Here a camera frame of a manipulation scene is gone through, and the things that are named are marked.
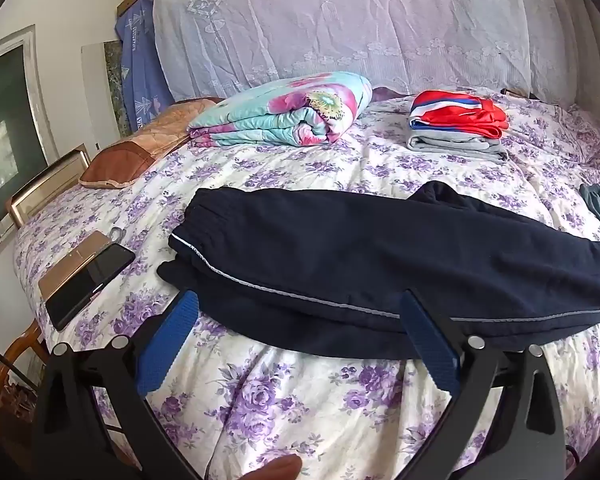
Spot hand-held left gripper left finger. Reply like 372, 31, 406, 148
30, 290, 201, 480

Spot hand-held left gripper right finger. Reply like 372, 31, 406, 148
400, 290, 566, 480

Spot navy blue pants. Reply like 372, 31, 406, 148
157, 180, 600, 361

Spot person's left hand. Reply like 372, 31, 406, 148
242, 454, 302, 480

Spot black smartphone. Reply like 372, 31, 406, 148
45, 243, 137, 332

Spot purple floral bed quilt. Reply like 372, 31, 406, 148
12, 92, 600, 480

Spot wooden chair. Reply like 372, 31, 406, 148
0, 320, 56, 456

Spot brown pillow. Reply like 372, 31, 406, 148
78, 98, 218, 191

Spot folded grey garment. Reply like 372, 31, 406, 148
406, 127, 510, 161

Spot gold framed board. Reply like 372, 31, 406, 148
6, 144, 92, 228

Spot folded red garment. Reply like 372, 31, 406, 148
410, 90, 510, 140

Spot folded turquoise pink floral quilt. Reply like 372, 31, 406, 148
187, 71, 373, 148

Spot green patterned panel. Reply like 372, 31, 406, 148
82, 40, 126, 151

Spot blue printed cloth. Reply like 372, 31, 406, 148
115, 0, 176, 133

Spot white framed window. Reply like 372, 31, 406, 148
0, 25, 61, 241

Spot white lace cover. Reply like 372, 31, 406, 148
152, 0, 581, 103

